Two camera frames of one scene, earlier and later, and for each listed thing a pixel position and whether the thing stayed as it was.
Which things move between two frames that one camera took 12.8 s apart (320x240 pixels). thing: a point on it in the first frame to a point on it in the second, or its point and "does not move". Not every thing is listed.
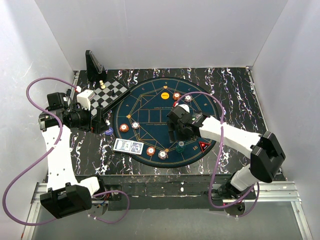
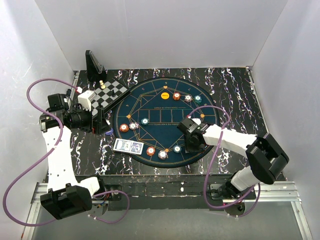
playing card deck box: [129, 146] does not move
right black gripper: [172, 127] to [188, 148]
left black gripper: [77, 108] does not move
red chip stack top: [176, 96] does not move
